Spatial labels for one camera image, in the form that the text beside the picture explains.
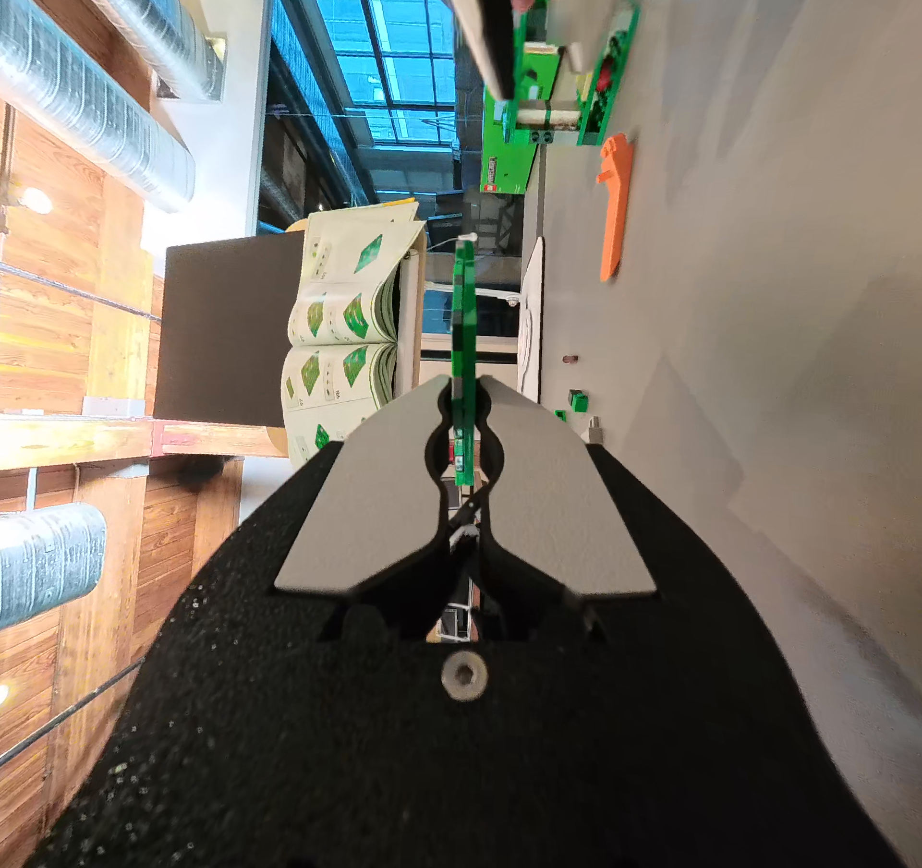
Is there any green lego plate assembly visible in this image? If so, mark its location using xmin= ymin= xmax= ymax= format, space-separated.
xmin=575 ymin=0 xmax=642 ymax=149

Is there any green lego box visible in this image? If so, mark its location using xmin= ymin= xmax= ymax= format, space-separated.
xmin=479 ymin=38 xmax=550 ymax=197

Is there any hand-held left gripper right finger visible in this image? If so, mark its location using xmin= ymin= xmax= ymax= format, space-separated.
xmin=477 ymin=375 xmax=658 ymax=640

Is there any orange brick separator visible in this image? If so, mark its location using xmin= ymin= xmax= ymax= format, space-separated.
xmin=595 ymin=133 xmax=635 ymax=284

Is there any silver ventilation duct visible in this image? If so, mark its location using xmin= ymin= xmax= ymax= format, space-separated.
xmin=0 ymin=501 xmax=108 ymax=633
xmin=0 ymin=0 xmax=224 ymax=215

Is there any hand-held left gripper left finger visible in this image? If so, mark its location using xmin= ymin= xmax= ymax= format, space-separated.
xmin=274 ymin=374 xmax=455 ymax=640

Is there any glass window wall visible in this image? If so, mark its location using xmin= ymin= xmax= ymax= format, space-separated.
xmin=272 ymin=0 xmax=462 ymax=208

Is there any long green lego plate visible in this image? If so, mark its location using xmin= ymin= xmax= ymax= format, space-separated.
xmin=449 ymin=233 xmax=481 ymax=487

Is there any open lego instruction booklet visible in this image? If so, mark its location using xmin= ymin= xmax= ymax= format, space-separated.
xmin=279 ymin=200 xmax=427 ymax=470

